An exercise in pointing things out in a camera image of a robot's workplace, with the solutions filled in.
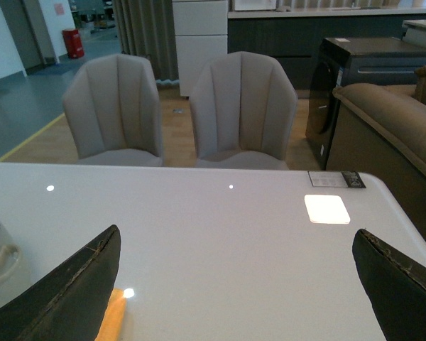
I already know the beige dining chair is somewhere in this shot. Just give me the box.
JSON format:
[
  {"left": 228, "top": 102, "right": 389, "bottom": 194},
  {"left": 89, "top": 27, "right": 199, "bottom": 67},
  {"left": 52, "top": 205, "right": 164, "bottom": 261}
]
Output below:
[
  {"left": 190, "top": 51, "right": 297, "bottom": 171},
  {"left": 62, "top": 54, "right": 164, "bottom": 167}
]

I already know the brown sofa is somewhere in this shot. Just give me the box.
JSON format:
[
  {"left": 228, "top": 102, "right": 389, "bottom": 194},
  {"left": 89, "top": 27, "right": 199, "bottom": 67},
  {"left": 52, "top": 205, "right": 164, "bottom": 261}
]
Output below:
[{"left": 326, "top": 66, "right": 426, "bottom": 241}]

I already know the red fire extinguisher box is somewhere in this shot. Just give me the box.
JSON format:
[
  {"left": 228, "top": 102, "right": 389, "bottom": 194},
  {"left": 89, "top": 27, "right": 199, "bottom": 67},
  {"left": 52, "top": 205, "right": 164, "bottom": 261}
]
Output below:
[{"left": 62, "top": 28, "right": 84, "bottom": 59}]

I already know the beige right dining chair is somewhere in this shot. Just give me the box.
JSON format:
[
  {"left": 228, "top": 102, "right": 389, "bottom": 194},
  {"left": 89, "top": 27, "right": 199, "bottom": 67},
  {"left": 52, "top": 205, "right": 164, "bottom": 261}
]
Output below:
[{"left": 190, "top": 51, "right": 297, "bottom": 171}]

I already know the table label sticker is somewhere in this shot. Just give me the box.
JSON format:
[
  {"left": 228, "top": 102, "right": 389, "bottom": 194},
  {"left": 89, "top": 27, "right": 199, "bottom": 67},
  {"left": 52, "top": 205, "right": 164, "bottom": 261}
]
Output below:
[{"left": 308, "top": 171, "right": 366, "bottom": 188}]

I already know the white drawer cabinet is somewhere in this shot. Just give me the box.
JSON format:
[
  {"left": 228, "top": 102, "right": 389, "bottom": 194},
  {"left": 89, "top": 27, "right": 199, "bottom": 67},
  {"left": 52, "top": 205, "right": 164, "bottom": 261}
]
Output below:
[{"left": 172, "top": 1, "right": 229, "bottom": 97}]

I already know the white microwave oven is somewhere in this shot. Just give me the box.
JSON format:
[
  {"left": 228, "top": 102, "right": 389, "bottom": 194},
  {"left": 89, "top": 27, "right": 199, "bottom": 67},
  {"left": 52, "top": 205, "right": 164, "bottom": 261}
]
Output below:
[{"left": 232, "top": 0, "right": 277, "bottom": 11}]

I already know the beige left dining chair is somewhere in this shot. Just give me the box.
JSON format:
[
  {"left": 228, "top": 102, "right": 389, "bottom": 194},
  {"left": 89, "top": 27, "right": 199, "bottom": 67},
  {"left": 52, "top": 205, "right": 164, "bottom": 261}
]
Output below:
[{"left": 62, "top": 54, "right": 164, "bottom": 167}]

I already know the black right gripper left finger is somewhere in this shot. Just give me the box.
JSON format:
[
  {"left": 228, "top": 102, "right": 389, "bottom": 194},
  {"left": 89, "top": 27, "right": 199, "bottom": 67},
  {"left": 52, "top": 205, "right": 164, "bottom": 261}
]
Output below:
[{"left": 0, "top": 225, "right": 121, "bottom": 340}]

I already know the grey curtain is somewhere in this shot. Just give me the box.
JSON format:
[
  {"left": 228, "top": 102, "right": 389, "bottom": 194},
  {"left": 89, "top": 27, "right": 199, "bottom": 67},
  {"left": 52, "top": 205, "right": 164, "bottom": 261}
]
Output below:
[{"left": 113, "top": 0, "right": 179, "bottom": 81}]

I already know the dark kitchen counter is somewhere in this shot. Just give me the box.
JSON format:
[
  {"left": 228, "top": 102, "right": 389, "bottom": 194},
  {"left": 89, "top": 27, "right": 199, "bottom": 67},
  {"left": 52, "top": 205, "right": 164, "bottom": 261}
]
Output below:
[{"left": 228, "top": 7, "right": 426, "bottom": 92}]

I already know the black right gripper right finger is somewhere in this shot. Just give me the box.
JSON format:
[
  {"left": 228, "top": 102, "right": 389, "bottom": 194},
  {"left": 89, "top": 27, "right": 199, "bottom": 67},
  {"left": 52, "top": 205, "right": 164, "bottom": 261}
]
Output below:
[{"left": 352, "top": 229, "right": 426, "bottom": 340}]

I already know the black washing machine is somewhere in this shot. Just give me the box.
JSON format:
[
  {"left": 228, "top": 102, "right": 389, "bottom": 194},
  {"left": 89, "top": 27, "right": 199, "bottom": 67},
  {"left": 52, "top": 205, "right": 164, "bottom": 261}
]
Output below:
[{"left": 304, "top": 37, "right": 426, "bottom": 171}]

